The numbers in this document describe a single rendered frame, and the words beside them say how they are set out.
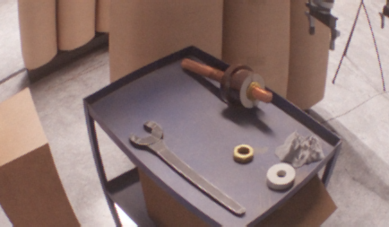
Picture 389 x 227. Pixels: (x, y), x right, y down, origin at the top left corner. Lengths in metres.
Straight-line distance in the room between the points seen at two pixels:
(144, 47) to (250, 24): 0.48
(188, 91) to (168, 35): 0.33
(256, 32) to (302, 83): 0.58
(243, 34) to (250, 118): 0.70
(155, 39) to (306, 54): 0.95
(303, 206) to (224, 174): 0.24
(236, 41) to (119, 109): 0.78
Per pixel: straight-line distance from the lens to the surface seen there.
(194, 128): 1.09
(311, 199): 1.04
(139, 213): 1.36
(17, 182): 1.10
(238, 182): 0.96
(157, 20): 1.46
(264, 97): 1.07
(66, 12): 3.04
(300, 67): 2.21
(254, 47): 1.81
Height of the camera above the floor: 1.56
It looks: 37 degrees down
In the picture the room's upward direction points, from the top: 2 degrees clockwise
